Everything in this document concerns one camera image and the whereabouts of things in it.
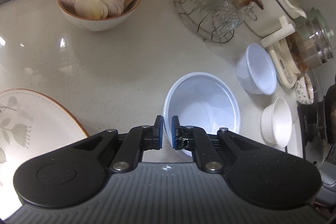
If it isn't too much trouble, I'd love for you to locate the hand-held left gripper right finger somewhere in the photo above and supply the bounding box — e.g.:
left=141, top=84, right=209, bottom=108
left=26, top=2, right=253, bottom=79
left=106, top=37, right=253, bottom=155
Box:
left=171, top=115, right=263, bottom=174

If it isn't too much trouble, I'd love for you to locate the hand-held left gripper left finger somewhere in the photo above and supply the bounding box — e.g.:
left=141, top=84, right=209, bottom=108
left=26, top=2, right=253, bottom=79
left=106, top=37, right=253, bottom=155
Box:
left=73, top=115, right=164, bottom=173

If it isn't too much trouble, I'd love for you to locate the large pale blue bowl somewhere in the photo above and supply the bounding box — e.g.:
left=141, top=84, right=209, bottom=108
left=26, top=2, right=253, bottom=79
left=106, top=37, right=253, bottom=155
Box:
left=163, top=72, right=241, bottom=161

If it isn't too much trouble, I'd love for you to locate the white ceramic bowl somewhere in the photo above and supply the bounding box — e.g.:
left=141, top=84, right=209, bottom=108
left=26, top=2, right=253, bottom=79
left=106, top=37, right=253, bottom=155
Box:
left=260, top=97, right=293, bottom=148

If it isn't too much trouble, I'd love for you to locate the small pale blue bowl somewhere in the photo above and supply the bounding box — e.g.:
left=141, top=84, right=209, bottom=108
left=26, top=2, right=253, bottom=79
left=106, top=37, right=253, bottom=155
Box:
left=235, top=43, right=277, bottom=95

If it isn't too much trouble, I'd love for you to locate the dark-rimmed leaf pattern plate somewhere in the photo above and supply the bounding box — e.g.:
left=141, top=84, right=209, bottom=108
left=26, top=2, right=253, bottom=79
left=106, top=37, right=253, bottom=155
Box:
left=0, top=89, right=90, bottom=216

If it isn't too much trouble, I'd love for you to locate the white bowl with garlic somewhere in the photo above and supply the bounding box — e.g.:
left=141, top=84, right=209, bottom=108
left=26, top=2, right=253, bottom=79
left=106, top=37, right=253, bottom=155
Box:
left=57, top=0, right=143, bottom=31

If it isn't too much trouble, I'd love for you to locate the white kettle base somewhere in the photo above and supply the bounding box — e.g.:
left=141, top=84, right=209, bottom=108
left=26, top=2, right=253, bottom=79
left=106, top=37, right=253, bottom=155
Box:
left=266, top=40, right=306, bottom=88

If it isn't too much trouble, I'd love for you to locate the speckled pattern bowl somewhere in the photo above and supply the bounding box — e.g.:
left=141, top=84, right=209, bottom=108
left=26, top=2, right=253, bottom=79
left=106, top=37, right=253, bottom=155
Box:
left=295, top=73, right=315, bottom=105

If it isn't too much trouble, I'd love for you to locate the black gas stove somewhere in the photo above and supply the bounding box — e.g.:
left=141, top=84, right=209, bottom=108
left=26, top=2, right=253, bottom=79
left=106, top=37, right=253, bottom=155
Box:
left=297, top=82, right=336, bottom=185

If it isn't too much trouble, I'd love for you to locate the glass electric kettle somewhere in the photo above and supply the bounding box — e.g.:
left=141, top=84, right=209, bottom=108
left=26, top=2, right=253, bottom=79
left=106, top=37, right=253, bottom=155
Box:
left=285, top=7, right=334, bottom=73

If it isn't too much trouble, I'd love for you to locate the round wire rack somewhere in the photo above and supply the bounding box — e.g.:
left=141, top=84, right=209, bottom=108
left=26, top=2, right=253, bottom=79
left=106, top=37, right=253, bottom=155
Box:
left=172, top=0, right=259, bottom=43

